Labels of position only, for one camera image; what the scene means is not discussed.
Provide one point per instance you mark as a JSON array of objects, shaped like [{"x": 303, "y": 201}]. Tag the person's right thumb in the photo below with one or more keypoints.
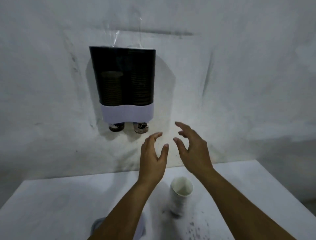
[{"x": 179, "y": 147}]

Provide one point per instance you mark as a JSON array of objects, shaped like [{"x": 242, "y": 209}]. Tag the person's right forearm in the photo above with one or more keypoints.
[{"x": 237, "y": 205}]

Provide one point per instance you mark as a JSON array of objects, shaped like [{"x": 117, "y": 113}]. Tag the black wall cup dispenser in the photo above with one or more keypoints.
[{"x": 123, "y": 59}]

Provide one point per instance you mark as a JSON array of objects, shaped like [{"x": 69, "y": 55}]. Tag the person's left forearm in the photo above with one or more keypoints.
[{"x": 126, "y": 210}]

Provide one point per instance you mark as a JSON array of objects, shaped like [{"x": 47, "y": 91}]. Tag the stack of brown paper cups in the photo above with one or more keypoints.
[
  {"x": 140, "y": 86},
  {"x": 111, "y": 89}
]

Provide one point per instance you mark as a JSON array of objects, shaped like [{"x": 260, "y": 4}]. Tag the person's left thumb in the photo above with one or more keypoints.
[{"x": 164, "y": 152}]

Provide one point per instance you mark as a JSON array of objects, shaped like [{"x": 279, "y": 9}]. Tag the stack of white paper cups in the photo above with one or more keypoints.
[{"x": 178, "y": 201}]

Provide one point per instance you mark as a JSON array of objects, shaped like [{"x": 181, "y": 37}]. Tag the white paper band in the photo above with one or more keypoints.
[{"x": 127, "y": 112}]

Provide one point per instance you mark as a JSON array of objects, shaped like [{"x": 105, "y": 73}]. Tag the person's right hand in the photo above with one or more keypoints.
[{"x": 198, "y": 153}]

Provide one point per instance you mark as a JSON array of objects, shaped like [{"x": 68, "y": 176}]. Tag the person's left hand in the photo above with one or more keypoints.
[{"x": 149, "y": 163}]

